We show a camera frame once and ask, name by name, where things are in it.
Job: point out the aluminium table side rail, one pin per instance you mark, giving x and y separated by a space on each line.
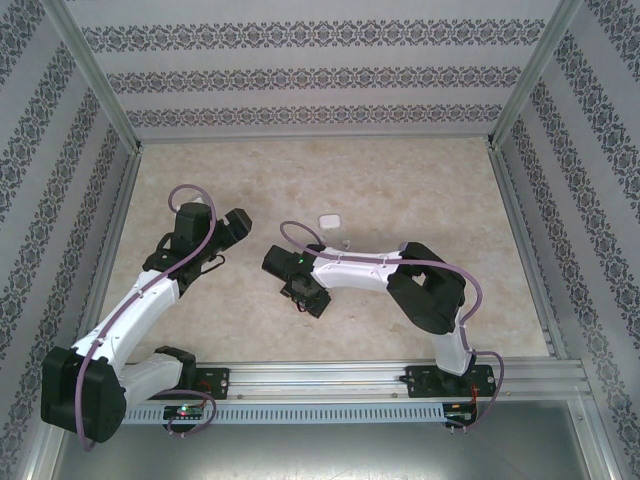
508 200
122 200

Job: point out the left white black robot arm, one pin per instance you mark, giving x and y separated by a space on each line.
125 320

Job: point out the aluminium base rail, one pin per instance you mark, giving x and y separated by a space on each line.
320 380

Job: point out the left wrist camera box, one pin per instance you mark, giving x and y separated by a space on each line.
200 200

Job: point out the grey sheet metal shelf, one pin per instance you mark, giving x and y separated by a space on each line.
320 455

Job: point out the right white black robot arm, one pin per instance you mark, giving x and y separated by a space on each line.
350 265

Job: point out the aluminium frame post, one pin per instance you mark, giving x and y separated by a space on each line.
100 85
530 70

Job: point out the white earbud charging case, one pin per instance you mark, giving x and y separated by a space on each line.
330 222

